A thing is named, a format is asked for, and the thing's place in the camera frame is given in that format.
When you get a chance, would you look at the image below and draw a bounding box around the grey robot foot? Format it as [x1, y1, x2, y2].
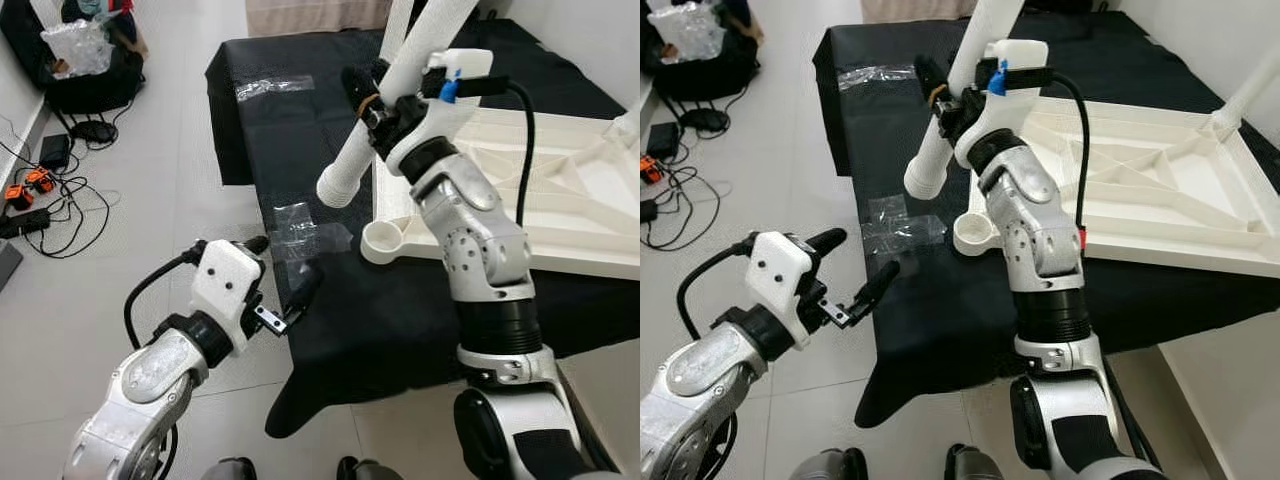
[790, 447, 870, 480]
[945, 445, 1007, 480]
[200, 457, 260, 480]
[335, 457, 402, 480]

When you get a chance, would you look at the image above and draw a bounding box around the black power adapter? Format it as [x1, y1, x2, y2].
[38, 133, 74, 170]
[648, 122, 687, 160]

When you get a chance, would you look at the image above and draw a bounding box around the black floor cable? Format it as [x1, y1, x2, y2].
[0, 110, 112, 260]
[640, 105, 727, 252]

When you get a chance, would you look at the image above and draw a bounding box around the clear tape cross patch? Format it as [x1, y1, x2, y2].
[270, 200, 354, 267]
[862, 195, 947, 257]

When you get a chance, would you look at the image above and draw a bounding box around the flat clear plastic bag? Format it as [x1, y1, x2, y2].
[235, 75, 317, 102]
[838, 65, 917, 92]

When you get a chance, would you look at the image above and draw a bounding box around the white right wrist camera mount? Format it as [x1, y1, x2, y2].
[953, 38, 1052, 173]
[385, 47, 511, 183]

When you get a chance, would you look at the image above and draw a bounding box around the beige striped cloth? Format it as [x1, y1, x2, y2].
[245, 0, 397, 40]
[860, 0, 986, 24]

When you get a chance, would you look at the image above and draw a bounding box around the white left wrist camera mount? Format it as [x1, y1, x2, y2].
[190, 238, 267, 352]
[748, 230, 817, 347]

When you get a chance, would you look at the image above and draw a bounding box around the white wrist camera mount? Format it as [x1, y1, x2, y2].
[190, 238, 267, 352]
[385, 47, 511, 183]
[953, 38, 1052, 173]
[748, 230, 817, 347]

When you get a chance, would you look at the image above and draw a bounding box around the crumpled clear plastic bag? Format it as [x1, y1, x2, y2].
[40, 18, 114, 80]
[675, 0, 727, 62]

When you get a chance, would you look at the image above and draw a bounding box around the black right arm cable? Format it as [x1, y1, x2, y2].
[1048, 68, 1094, 233]
[503, 78, 537, 228]

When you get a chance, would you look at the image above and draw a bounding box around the black table cloth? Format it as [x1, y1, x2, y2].
[812, 12, 1280, 431]
[205, 20, 641, 438]

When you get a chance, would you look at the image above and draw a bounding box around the grey robot right foot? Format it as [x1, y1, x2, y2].
[945, 445, 1007, 480]
[335, 457, 402, 480]

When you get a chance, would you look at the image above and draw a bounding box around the white plastic table top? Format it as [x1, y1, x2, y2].
[360, 105, 641, 282]
[952, 95, 1280, 282]

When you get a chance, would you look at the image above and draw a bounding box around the red and teal clothes pile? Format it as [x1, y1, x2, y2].
[60, 0, 137, 27]

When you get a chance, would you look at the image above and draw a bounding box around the black bag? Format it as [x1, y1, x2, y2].
[0, 0, 147, 114]
[640, 0, 767, 102]

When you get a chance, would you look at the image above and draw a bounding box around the grey robot left foot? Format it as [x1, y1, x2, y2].
[790, 447, 870, 480]
[200, 457, 260, 480]

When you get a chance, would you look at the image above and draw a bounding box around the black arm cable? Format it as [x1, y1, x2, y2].
[1048, 68, 1094, 233]
[123, 240, 207, 352]
[503, 78, 537, 228]
[677, 238, 762, 342]

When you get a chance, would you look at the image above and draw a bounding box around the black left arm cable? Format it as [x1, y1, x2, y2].
[123, 240, 207, 352]
[677, 238, 762, 342]

